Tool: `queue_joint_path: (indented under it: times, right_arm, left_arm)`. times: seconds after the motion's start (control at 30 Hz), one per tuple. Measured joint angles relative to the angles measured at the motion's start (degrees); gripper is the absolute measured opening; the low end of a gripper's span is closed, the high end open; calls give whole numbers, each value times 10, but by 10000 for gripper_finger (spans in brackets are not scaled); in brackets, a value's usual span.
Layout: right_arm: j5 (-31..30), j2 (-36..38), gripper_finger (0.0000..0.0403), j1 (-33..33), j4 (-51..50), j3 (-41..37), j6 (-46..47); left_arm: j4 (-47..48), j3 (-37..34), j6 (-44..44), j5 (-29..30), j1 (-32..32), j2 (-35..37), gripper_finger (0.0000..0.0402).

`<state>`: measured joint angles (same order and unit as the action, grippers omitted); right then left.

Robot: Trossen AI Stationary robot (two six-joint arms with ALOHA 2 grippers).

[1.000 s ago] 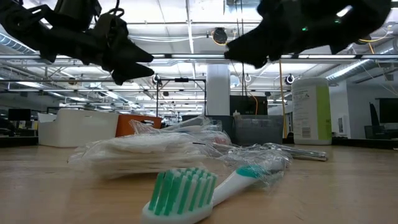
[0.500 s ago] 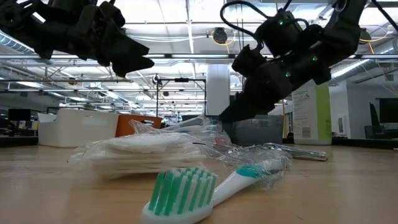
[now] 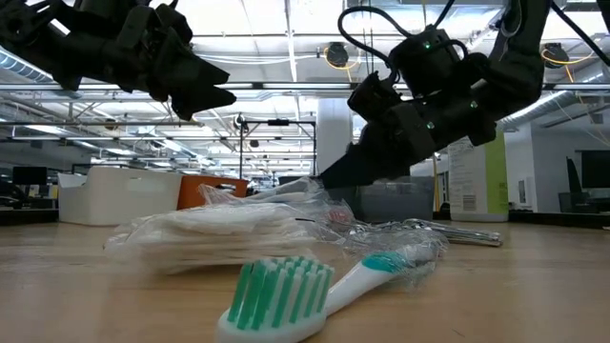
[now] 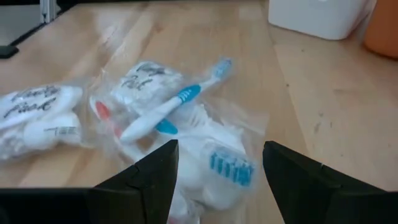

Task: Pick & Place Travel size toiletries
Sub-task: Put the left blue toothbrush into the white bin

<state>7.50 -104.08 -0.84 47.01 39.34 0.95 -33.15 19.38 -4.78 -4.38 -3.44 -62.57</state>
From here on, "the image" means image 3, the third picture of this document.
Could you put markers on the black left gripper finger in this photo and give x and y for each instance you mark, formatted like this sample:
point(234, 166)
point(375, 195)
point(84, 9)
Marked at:
point(205, 71)
point(200, 102)

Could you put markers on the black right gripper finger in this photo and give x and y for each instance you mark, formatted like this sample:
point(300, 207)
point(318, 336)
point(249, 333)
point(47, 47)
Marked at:
point(362, 169)

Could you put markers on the clear plastic bag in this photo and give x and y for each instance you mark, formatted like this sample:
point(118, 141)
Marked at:
point(286, 193)

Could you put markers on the bagged nail clipper with file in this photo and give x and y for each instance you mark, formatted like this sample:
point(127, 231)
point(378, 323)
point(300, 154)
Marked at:
point(467, 234)

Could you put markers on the bag of white cotton swabs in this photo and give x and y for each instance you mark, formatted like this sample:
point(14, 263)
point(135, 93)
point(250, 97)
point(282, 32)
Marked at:
point(214, 233)

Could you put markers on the white green toothbrush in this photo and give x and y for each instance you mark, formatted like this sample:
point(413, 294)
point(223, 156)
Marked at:
point(276, 300)

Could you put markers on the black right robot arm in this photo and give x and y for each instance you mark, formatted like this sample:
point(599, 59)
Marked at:
point(529, 57)

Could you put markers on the white building pillar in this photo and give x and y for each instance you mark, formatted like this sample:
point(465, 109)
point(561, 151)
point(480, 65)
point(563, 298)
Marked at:
point(333, 138)

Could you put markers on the white wipes canister green label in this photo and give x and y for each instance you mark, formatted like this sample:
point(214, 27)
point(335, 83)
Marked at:
point(476, 181)

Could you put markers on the orange plastic bin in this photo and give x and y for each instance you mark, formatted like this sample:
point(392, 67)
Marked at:
point(205, 188)

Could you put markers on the white plastic bin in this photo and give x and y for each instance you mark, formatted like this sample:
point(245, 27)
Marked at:
point(119, 195)

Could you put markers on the black metal frame stand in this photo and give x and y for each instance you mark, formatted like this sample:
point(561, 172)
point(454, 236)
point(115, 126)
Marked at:
point(241, 147)

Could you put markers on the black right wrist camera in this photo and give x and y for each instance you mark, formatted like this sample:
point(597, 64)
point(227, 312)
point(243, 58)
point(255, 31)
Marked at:
point(426, 59)

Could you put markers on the dark wall monitor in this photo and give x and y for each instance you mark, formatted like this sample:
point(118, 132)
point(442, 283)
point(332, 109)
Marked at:
point(595, 167)

